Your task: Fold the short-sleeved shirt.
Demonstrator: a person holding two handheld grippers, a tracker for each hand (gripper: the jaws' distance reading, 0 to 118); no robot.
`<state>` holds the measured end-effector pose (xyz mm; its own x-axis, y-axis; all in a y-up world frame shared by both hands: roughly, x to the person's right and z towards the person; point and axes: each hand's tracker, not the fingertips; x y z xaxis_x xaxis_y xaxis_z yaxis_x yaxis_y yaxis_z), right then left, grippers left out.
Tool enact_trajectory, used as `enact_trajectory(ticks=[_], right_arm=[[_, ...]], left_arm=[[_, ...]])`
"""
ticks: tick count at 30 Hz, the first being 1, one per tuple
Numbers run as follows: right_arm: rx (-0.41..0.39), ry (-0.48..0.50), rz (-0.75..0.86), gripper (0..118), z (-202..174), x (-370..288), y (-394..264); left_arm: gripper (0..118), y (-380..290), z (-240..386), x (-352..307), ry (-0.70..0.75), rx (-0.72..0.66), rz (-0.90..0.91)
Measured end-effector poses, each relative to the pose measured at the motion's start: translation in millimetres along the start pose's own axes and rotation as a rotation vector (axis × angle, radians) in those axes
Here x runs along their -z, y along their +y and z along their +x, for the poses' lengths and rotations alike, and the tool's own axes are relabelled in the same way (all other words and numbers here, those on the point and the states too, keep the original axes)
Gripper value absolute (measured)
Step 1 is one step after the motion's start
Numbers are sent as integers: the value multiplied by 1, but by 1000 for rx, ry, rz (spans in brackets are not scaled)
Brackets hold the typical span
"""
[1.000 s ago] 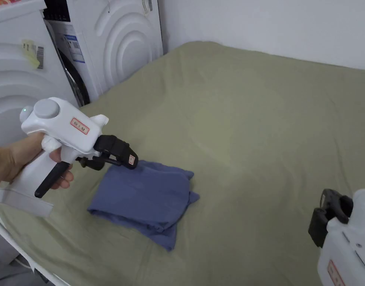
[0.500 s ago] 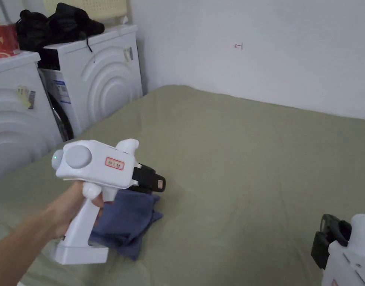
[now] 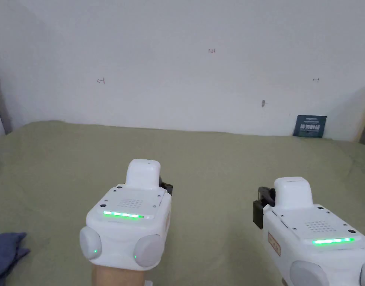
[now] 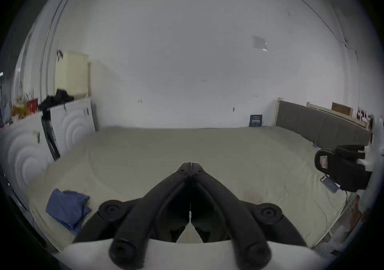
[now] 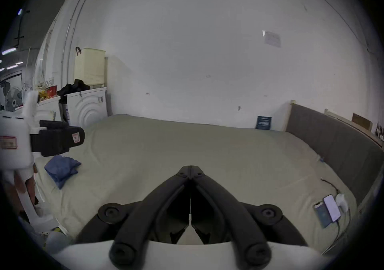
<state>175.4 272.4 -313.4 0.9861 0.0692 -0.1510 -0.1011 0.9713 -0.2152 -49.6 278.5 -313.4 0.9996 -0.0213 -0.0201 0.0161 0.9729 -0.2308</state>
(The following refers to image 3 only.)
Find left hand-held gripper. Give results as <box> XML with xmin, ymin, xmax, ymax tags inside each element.
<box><xmin>79</xmin><ymin>158</ymin><xmax>174</xmax><ymax>271</ymax></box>

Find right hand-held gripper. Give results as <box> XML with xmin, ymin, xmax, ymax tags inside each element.
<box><xmin>253</xmin><ymin>177</ymin><xmax>365</xmax><ymax>286</ymax></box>

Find person's left hand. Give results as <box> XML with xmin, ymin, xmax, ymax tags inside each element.
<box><xmin>91</xmin><ymin>263</ymin><xmax>148</xmax><ymax>286</ymax></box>

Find bed with pale green sheet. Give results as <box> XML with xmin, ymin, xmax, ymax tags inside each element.
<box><xmin>0</xmin><ymin>120</ymin><xmax>365</xmax><ymax>286</ymax></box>

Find dark blue printed card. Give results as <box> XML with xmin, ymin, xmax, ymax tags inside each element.
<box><xmin>292</xmin><ymin>115</ymin><xmax>328</xmax><ymax>139</ymax></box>

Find dark blue garment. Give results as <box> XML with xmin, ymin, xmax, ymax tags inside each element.
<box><xmin>0</xmin><ymin>232</ymin><xmax>31</xmax><ymax>286</ymax></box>

